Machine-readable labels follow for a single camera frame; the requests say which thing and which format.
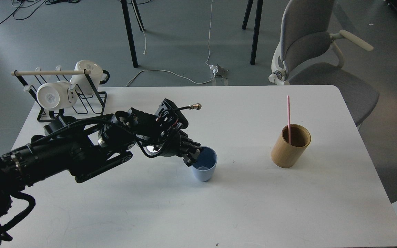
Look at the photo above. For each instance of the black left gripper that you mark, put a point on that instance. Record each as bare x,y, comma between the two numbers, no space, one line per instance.
161,133

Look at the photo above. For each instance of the blue plastic cup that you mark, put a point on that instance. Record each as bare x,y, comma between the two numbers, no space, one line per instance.
203,169

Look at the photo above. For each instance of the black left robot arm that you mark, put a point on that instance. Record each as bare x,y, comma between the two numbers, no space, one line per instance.
88,147

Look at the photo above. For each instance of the white power adapter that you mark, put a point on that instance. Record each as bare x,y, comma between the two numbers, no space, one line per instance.
218,71

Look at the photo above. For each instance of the bamboo cylinder holder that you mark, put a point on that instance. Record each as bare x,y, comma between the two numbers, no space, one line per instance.
290,145

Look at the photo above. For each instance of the white mug rear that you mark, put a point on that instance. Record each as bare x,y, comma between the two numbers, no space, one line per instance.
98,76

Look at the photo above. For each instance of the white mug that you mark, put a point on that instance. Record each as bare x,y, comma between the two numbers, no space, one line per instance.
57,95
98,76

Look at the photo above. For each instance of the white mug front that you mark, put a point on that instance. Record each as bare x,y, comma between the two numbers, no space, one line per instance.
57,95

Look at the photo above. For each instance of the black table leg left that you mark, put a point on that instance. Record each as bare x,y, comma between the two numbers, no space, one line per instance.
129,34

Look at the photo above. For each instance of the black table leg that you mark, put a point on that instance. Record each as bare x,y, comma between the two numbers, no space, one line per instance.
129,34
257,24

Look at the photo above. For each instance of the black table leg right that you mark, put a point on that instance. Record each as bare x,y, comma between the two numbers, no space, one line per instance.
257,24

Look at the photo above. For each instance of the black wire mug rack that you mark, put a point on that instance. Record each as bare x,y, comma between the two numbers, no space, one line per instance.
86,106

